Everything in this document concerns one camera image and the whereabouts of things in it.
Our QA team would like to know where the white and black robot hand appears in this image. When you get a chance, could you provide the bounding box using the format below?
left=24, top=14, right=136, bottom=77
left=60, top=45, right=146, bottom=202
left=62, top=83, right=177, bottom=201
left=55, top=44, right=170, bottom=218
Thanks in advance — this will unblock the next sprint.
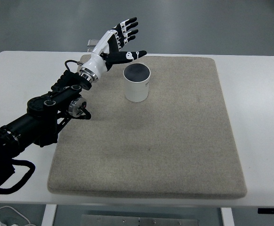
left=79, top=17, right=147, bottom=83

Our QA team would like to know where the white ribbed cup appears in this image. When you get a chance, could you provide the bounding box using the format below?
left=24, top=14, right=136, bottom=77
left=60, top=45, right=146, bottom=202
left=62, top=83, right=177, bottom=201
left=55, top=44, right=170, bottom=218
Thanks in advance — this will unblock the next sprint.
left=123, top=63, right=151, bottom=103

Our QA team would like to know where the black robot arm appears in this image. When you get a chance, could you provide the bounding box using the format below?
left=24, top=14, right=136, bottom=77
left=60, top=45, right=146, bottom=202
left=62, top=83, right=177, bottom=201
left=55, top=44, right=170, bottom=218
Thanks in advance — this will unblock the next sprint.
left=0, top=62, right=97, bottom=194

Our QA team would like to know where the grey felt mat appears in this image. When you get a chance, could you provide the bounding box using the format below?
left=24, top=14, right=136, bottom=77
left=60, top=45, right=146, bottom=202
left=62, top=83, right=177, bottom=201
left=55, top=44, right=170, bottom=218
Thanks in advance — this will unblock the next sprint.
left=48, top=56, right=247, bottom=199

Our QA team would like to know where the white table leg left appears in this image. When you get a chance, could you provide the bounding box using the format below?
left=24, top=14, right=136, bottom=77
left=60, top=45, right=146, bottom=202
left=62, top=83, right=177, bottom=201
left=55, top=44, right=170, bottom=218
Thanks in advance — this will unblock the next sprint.
left=41, top=204, right=57, bottom=226

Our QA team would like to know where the white table leg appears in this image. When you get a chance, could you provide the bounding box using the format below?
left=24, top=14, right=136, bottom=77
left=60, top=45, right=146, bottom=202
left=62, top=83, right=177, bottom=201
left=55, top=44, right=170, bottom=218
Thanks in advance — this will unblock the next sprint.
left=41, top=204, right=57, bottom=226
left=221, top=208, right=235, bottom=226

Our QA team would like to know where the white table leg right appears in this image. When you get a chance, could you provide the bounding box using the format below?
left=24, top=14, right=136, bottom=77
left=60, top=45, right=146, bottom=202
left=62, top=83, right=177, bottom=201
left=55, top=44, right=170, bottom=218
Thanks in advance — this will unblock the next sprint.
left=221, top=208, right=235, bottom=226

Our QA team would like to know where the black desk control panel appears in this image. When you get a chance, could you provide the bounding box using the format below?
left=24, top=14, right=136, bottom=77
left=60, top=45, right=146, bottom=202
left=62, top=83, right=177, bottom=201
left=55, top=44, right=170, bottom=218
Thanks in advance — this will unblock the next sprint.
left=257, top=208, right=274, bottom=215

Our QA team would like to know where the clear bracket at table edge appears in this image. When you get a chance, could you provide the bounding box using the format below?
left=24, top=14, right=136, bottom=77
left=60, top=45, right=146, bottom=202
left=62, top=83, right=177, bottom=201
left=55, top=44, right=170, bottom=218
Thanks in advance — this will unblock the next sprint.
left=87, top=39, right=99, bottom=52

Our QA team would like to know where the black sleeved cable loop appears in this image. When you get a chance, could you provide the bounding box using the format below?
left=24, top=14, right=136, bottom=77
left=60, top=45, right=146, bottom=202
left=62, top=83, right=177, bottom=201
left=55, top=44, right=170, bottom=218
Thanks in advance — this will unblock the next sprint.
left=0, top=159, right=36, bottom=195

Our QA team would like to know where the grey metal base plate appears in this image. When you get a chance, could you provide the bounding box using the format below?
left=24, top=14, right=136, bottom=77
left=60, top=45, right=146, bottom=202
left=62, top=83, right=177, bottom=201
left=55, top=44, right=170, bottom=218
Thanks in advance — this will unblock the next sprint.
left=80, top=215, right=199, bottom=226

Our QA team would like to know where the white cable on floor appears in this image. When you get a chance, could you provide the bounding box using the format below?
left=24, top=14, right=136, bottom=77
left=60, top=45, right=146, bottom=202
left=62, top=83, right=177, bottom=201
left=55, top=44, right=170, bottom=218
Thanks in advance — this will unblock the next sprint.
left=0, top=206, right=31, bottom=226

